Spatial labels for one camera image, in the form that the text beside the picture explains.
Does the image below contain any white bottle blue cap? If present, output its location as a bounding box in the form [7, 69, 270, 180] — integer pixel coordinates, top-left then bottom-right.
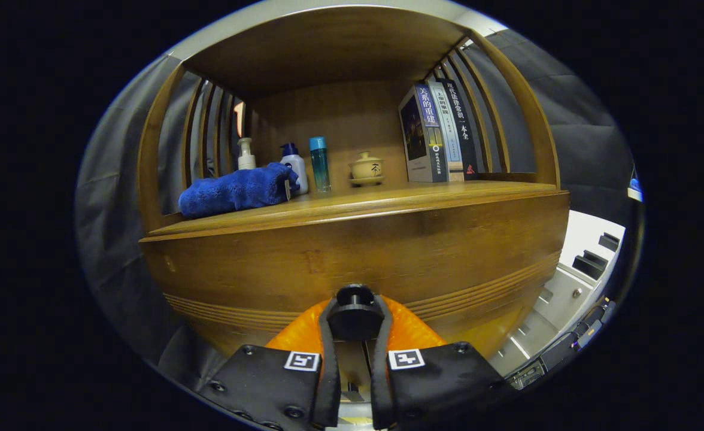
[280, 142, 309, 195]

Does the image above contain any wooden cabinet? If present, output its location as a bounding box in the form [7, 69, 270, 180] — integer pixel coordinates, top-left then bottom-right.
[136, 6, 571, 360]

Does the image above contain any wooden drawer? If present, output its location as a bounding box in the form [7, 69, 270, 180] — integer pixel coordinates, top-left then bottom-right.
[139, 190, 571, 360]

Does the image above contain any black electronic device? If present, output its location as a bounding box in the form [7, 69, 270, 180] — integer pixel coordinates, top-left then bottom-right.
[505, 298, 617, 390]

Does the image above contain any grey spine book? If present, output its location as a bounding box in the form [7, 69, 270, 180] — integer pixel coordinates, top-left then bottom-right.
[429, 81, 465, 182]

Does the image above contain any black spine book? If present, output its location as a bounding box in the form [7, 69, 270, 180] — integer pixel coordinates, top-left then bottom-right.
[439, 78, 480, 180]

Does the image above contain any white pump bottle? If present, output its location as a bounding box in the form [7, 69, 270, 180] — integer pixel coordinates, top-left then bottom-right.
[236, 138, 257, 171]

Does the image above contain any blue towel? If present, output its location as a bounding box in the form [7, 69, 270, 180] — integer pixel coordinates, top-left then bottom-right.
[178, 162, 300, 219]

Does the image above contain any beige lidded teacup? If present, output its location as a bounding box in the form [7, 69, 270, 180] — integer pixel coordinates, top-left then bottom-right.
[348, 151, 385, 187]

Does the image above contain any white storage cabinet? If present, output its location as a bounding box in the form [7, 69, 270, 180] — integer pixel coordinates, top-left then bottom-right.
[490, 210, 626, 378]

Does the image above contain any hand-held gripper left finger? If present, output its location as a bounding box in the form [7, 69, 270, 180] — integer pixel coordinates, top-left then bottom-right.
[198, 298, 343, 431]

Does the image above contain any blue spine book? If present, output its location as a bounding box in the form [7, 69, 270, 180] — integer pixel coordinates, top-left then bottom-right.
[398, 83, 450, 183]

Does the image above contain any teal bottle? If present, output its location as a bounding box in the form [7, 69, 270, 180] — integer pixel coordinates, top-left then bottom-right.
[309, 136, 332, 193]

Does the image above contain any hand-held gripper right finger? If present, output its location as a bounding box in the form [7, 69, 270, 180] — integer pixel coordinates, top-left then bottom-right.
[370, 296, 512, 430]

